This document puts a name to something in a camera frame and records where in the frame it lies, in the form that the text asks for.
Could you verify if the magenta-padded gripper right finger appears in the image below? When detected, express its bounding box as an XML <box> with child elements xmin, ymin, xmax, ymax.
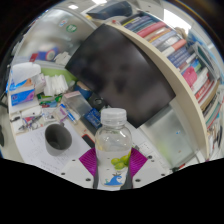
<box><xmin>120</xmin><ymin>147</ymin><xmax>168</xmax><ymax>190</ymax></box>

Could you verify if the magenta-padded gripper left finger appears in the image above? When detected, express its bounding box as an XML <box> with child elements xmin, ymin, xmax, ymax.
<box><xmin>59</xmin><ymin>147</ymin><xmax>100</xmax><ymax>190</ymax></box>

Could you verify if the clear plastic drink bottle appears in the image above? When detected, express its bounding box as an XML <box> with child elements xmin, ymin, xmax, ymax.
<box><xmin>94</xmin><ymin>107</ymin><xmax>133</xmax><ymax>188</ymax></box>

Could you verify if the black desk mat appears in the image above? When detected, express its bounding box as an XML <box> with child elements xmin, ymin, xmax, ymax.
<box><xmin>81</xmin><ymin>133</ymin><xmax>97</xmax><ymax>149</ymax></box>

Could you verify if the grey cup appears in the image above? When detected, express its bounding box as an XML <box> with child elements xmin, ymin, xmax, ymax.
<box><xmin>44</xmin><ymin>122</ymin><xmax>73</xmax><ymax>157</ymax></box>

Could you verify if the handwritten white paper sheet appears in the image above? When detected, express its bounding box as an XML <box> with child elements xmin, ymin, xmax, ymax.
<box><xmin>14</xmin><ymin>119</ymin><xmax>92</xmax><ymax>176</ymax></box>

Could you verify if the blue circuit board box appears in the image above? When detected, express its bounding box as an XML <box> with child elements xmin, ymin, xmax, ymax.
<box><xmin>83</xmin><ymin>107</ymin><xmax>102</xmax><ymax>129</ymax></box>

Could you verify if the clear plastic box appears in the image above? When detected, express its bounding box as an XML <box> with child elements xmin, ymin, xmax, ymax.
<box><xmin>62</xmin><ymin>90</ymin><xmax>92</xmax><ymax>117</ymax></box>

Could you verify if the white tissue pile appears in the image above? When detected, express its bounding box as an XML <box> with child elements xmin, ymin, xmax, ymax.
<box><xmin>43</xmin><ymin>74</ymin><xmax>69</xmax><ymax>98</ymax></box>

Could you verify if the black computer monitor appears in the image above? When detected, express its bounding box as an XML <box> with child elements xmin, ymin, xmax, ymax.
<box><xmin>64</xmin><ymin>23</ymin><xmax>177</xmax><ymax>129</ymax></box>

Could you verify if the blue and white tissue box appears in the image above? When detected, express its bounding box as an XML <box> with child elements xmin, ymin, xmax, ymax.
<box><xmin>5</xmin><ymin>62</ymin><xmax>43</xmax><ymax>108</ymax></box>

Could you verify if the wall shelf with books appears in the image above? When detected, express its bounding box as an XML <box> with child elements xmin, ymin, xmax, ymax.
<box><xmin>84</xmin><ymin>0</ymin><xmax>224</xmax><ymax>161</ymax></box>

